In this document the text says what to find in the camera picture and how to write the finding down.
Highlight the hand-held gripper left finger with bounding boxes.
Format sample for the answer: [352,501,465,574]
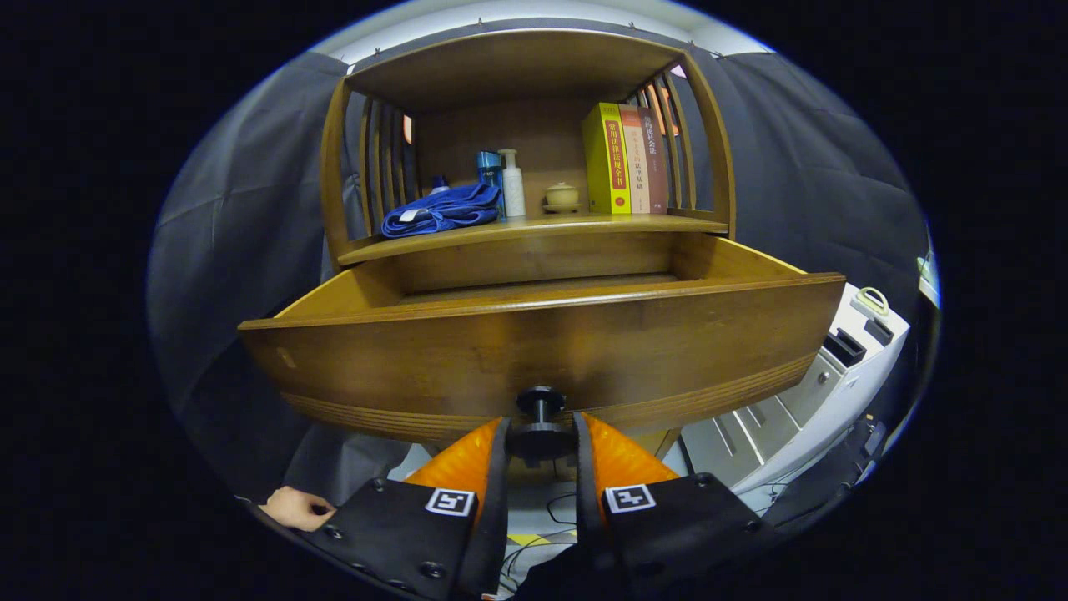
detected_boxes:
[321,417,511,601]

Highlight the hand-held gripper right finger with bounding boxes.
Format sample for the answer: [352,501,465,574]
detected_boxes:
[572,412,781,601]

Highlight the wooden drawer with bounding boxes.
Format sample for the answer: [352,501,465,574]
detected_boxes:
[238,232,848,460]

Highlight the white side cabinet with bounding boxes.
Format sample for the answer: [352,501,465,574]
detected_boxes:
[680,282,912,497]

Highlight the wooden countertop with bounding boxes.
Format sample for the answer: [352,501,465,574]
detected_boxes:
[338,213,731,266]

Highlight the wooden cabinet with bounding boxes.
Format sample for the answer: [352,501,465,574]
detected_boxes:
[320,29,737,489]

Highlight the blue folded towel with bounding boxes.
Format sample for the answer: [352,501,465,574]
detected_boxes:
[381,183,503,240]

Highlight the white pump bottle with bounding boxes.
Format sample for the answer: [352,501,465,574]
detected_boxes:
[498,149,526,219]

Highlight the yellow book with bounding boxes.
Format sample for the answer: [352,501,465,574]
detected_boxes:
[582,102,632,215]

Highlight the beige orange book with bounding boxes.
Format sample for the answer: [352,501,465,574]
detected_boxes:
[619,104,652,214]

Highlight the brown book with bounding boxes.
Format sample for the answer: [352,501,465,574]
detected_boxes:
[638,106,670,212]

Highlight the black backdrop cloth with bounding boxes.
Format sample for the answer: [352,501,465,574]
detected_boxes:
[146,17,935,510]

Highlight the black floor cables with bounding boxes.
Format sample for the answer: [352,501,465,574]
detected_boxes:
[501,492,602,589]

